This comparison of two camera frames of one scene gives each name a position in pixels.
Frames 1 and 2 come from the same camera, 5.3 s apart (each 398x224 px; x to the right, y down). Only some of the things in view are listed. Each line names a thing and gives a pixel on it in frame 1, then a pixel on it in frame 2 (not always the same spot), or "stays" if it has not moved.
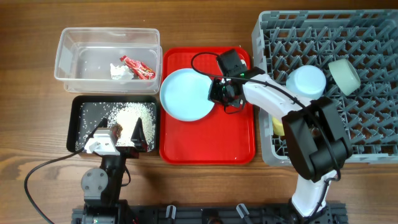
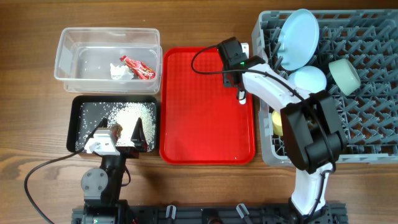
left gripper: x=132 y=152 stays
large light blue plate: x=184 y=94 → x=298 y=37
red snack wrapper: x=140 y=70 stays
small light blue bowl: x=306 y=80 stays
